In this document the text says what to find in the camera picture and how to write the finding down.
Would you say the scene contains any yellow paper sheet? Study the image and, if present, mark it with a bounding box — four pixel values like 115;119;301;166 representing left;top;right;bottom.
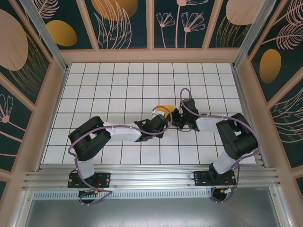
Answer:
157;103;174;122

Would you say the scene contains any grey metal sheet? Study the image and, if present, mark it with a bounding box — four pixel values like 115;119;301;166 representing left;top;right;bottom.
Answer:
23;198;282;227

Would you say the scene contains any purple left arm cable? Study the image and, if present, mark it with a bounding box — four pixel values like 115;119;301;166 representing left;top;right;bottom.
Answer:
68;106;173;207

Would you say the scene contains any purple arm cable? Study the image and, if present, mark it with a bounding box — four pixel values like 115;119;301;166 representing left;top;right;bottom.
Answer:
68;106;173;207
179;88;259;204

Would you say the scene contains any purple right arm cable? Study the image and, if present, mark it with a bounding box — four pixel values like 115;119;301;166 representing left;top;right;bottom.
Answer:
179;88;259;204

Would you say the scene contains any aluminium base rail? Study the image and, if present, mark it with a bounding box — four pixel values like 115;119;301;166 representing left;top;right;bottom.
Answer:
22;164;280;190

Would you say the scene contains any aluminium side rail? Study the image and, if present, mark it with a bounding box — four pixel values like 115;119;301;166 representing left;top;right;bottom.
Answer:
233;67;269;167

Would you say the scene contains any slotted cable duct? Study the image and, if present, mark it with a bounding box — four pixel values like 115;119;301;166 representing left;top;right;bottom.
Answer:
33;190;215;200

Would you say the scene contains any aluminium corner post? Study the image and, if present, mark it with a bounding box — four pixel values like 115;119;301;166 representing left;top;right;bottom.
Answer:
233;0;277;70
20;0;70;73

